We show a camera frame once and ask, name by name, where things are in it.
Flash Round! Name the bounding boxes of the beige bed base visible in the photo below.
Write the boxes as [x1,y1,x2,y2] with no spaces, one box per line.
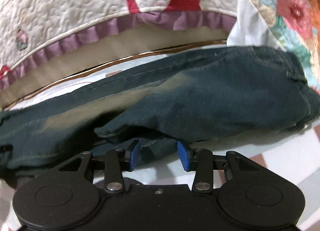
[0,27,230,109]

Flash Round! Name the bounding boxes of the dark blue denim jeans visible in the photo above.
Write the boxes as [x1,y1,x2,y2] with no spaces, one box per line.
[0,45,320,179]

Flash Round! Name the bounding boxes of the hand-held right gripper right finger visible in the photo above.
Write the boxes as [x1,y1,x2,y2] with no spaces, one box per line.
[177,140,260,193]

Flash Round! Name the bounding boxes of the cartoon dog print mat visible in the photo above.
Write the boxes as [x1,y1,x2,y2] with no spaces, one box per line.
[5,41,320,231]

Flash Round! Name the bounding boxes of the white quilted bear-print bedspread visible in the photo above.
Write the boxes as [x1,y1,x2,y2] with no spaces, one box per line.
[0,0,247,91]

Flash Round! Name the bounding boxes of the floral quilt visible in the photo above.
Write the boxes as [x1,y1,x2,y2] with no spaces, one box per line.
[244,0,320,91]

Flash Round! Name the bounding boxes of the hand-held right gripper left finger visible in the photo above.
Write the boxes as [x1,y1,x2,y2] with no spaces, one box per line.
[57,139,140,194]

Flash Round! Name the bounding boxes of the white sheet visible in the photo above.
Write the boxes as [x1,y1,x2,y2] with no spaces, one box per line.
[226,0,288,51]

